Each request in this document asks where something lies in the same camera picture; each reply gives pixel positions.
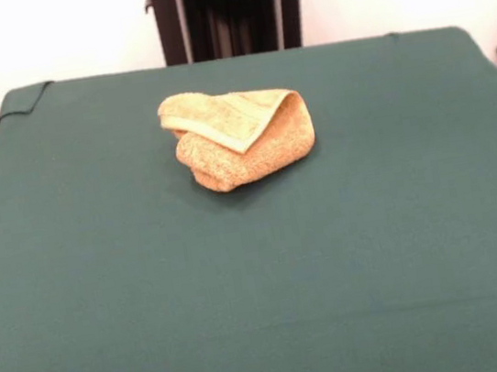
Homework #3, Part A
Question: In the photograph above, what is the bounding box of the orange terry towel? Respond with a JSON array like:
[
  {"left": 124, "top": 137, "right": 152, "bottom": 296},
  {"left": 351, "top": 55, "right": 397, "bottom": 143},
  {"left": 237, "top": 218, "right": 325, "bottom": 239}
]
[{"left": 154, "top": 74, "right": 323, "bottom": 202}]

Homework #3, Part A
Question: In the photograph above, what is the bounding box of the dark green table cloth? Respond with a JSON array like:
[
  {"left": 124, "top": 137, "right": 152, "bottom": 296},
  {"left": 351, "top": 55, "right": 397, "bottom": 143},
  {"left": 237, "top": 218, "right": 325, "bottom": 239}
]
[{"left": 0, "top": 18, "right": 497, "bottom": 372}]

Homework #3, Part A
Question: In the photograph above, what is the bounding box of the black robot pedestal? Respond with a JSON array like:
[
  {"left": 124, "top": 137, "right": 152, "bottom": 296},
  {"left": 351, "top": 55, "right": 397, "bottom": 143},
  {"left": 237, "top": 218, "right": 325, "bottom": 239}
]
[{"left": 143, "top": 0, "right": 317, "bottom": 69}]

